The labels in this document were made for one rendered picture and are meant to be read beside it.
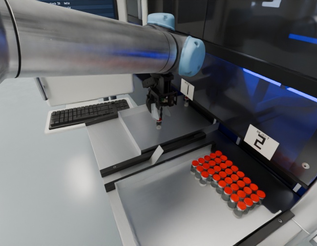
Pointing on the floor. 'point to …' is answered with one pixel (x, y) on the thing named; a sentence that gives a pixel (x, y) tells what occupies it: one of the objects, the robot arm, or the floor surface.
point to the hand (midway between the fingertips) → (158, 117)
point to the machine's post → (308, 212)
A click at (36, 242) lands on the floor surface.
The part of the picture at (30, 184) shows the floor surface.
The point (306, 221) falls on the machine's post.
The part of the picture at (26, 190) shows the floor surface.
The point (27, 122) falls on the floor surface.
